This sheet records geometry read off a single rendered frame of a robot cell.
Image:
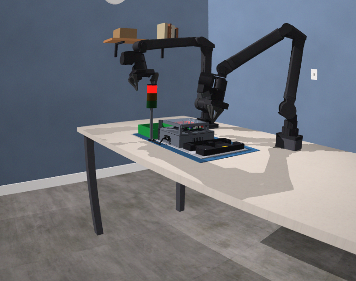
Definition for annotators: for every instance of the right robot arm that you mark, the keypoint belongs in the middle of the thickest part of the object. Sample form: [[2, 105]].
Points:
[[140, 47]]

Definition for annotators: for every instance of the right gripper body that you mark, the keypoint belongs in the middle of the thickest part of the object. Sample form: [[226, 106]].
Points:
[[142, 71]]

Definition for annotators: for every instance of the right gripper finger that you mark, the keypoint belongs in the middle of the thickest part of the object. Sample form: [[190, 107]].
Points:
[[133, 79], [154, 79]]

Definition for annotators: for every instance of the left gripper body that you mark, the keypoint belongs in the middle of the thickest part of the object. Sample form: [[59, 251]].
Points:
[[217, 103]]

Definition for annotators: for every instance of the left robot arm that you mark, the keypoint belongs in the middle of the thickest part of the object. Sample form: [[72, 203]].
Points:
[[286, 108]]

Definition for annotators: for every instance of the green bin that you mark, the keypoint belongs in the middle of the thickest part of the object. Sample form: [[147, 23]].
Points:
[[144, 129]]

